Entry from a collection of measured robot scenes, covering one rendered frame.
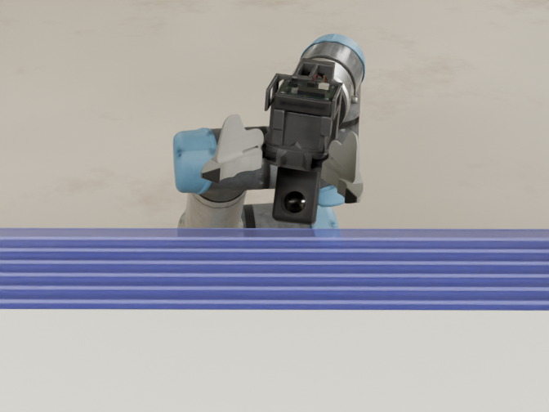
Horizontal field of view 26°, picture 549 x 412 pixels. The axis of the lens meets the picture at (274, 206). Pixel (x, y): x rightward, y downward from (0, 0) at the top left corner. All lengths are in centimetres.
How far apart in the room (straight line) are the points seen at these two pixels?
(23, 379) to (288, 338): 10
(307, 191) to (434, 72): 466
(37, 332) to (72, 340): 2
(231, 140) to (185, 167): 21
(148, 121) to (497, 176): 156
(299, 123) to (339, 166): 6
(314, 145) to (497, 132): 405
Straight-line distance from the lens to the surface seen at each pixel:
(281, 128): 119
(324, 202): 141
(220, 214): 150
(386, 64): 598
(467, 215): 447
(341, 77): 130
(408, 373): 45
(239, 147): 118
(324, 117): 118
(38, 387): 45
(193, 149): 137
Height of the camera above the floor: 197
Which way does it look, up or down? 26 degrees down
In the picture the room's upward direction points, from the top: straight up
